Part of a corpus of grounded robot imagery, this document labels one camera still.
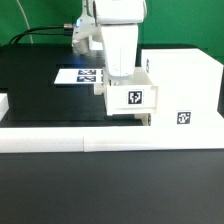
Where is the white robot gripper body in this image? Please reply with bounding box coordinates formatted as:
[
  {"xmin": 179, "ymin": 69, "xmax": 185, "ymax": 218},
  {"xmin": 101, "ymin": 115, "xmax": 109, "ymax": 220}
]
[{"xmin": 101, "ymin": 24, "xmax": 138, "ymax": 79}]

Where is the thin white cable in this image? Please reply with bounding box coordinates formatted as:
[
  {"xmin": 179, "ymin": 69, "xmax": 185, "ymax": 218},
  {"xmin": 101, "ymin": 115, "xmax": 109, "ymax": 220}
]
[{"xmin": 14, "ymin": 0, "xmax": 35, "ymax": 45}]

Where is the white drawer box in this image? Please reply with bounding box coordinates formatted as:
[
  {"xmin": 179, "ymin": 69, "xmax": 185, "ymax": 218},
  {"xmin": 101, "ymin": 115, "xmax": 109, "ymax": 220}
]
[
  {"xmin": 134, "ymin": 113, "xmax": 152, "ymax": 126},
  {"xmin": 94, "ymin": 67, "xmax": 158, "ymax": 116}
]

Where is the white fiducial marker sheet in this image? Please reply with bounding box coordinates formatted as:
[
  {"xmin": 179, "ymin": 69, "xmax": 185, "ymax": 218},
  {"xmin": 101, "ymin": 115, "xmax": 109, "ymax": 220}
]
[{"xmin": 54, "ymin": 68, "xmax": 103, "ymax": 84}]

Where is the black cable bundle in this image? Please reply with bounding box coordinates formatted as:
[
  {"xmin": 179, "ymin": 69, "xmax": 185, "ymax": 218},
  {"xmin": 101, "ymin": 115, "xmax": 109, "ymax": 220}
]
[{"xmin": 8, "ymin": 23, "xmax": 78, "ymax": 46}]

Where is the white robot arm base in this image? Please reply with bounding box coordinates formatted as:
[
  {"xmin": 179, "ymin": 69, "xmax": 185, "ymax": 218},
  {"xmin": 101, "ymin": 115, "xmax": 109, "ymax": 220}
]
[{"xmin": 72, "ymin": 0, "xmax": 147, "ymax": 54}]

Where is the white drawer cabinet frame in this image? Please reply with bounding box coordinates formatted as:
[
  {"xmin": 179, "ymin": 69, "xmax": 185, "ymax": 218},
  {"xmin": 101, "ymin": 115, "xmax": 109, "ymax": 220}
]
[{"xmin": 141, "ymin": 48, "xmax": 224, "ymax": 128}]

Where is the white U-shaped fence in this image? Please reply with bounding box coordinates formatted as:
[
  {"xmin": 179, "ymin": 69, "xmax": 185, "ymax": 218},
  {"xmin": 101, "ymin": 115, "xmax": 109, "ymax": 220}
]
[{"xmin": 0, "ymin": 93, "xmax": 224, "ymax": 153}]

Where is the white front drawer box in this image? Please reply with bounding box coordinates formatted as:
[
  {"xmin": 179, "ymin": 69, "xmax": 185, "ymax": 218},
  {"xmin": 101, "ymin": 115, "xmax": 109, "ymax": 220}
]
[{"xmin": 134, "ymin": 113, "xmax": 152, "ymax": 126}]

